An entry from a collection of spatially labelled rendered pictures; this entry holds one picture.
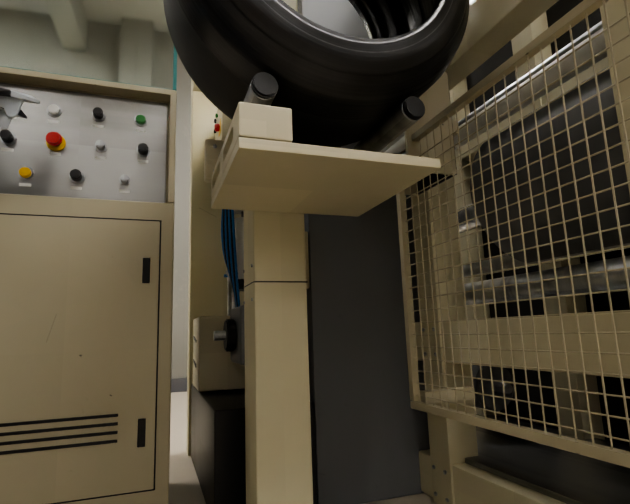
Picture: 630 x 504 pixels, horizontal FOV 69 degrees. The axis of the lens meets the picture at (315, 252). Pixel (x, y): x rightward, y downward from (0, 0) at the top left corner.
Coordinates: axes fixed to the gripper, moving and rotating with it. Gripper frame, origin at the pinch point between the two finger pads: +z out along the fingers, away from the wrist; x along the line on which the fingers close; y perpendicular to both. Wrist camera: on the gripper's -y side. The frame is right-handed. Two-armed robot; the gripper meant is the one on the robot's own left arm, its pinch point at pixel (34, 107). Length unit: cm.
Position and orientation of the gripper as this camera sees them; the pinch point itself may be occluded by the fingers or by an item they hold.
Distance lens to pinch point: 135.1
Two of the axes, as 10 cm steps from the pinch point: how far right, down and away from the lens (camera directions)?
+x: 6.7, -0.2, -7.4
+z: 7.4, 0.9, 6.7
